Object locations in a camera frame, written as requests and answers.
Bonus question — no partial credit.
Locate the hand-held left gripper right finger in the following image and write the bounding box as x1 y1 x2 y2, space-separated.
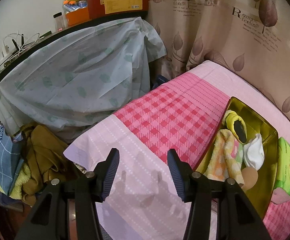
167 149 272 240

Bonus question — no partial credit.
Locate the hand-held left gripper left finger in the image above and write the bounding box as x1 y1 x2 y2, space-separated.
14 148 120 240

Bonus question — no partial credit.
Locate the tan sock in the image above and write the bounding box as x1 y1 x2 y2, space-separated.
240 167 259 190

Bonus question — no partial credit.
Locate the yellow sock with black sole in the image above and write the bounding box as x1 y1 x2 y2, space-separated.
222 110 247 143

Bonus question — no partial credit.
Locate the small white cloth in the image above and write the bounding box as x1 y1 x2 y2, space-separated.
243 133 265 169

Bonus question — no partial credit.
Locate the red tin box gold inside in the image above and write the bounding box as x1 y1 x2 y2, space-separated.
192 96 279 218

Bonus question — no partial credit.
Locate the pink checked bedsheet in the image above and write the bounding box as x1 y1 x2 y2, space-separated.
64 60 290 240

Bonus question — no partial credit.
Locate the olive cloth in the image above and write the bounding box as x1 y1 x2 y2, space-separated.
23 124 78 195

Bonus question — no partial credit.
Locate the yellow green towel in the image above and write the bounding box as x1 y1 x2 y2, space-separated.
9 164 32 199

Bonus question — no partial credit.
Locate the pale blue plastic cover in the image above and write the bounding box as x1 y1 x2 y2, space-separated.
0 17 168 137

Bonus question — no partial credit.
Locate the blue checked bag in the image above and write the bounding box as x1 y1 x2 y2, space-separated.
0 121 24 197

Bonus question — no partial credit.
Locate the green tissue pack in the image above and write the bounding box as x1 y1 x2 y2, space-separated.
272 137 290 204

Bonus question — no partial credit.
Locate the beige leaf print curtain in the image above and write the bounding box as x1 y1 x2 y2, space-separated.
145 0 290 130

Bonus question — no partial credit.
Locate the clear jar with black lid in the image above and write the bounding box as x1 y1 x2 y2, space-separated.
53 12 65 30

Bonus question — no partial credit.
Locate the orange box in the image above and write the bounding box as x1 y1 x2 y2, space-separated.
65 6 90 27

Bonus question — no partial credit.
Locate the red cardboard box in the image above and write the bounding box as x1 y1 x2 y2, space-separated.
88 0 149 20

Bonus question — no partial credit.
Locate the white device with cables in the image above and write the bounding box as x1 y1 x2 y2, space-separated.
0 31 41 67

